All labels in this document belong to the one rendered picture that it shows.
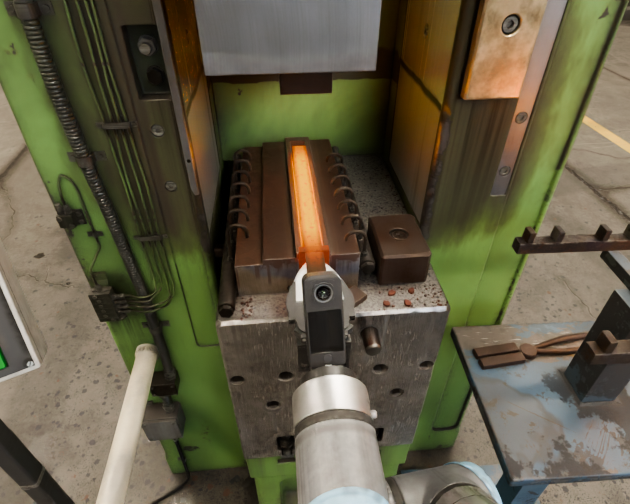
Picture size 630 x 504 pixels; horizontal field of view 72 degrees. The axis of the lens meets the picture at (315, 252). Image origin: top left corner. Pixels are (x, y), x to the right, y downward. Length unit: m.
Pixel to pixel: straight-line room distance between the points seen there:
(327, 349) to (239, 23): 0.38
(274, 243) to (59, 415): 1.33
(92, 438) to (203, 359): 0.76
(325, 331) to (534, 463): 0.42
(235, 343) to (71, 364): 1.34
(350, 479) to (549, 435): 0.46
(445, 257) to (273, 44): 0.58
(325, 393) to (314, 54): 0.38
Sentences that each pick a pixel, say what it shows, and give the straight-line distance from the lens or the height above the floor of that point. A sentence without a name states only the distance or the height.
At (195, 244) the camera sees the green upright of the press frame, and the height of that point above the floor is 0.92.
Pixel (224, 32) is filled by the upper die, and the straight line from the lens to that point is 0.54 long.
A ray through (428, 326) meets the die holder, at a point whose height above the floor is 0.87.
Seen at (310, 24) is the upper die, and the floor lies 1.32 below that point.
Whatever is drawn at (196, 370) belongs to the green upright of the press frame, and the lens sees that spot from 1.14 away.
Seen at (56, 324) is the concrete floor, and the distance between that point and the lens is 2.21.
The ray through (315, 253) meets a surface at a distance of 0.66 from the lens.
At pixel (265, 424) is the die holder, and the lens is 0.95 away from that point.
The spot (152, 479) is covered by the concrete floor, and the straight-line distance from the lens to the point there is 1.64.
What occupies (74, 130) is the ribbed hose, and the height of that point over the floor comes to 1.16.
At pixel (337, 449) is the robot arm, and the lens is 0.47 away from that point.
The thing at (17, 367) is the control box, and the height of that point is 0.97.
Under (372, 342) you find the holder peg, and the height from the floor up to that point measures 0.88.
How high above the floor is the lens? 1.43
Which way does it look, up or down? 39 degrees down
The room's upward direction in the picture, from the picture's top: straight up
